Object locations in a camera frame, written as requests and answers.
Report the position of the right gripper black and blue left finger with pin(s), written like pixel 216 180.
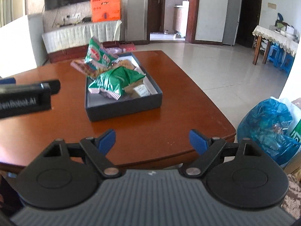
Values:
pixel 96 149

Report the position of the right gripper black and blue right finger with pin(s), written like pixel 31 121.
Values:
pixel 209 151

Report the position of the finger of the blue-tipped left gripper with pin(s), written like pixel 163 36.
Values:
pixel 54 85

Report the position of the brown white cake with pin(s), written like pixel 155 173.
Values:
pixel 137 90

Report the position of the dark blue shallow box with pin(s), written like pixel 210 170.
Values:
pixel 99 107

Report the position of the tv cabinet with lace cloth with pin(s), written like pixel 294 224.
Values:
pixel 71 42

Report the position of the white chest freezer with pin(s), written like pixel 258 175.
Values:
pixel 22 47

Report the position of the green peanut snack bag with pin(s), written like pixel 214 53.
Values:
pixel 97 61

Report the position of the dark green snack bag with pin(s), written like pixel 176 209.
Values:
pixel 114 81

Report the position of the blue plastic bag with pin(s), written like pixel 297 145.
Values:
pixel 270 125

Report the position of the purple detergent bottle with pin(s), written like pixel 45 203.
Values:
pixel 116 50

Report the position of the yellow wrapped pastry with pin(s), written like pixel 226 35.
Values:
pixel 124 63

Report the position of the pink floor scale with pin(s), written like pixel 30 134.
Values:
pixel 127 46

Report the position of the orange gift box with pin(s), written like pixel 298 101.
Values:
pixel 105 10

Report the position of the blue plastic stool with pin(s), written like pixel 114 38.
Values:
pixel 275 55

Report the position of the side table with lace cloth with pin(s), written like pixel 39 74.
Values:
pixel 287 44

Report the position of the grey refrigerator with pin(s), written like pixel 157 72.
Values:
pixel 232 22

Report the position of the white wall power strip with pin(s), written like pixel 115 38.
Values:
pixel 73 18

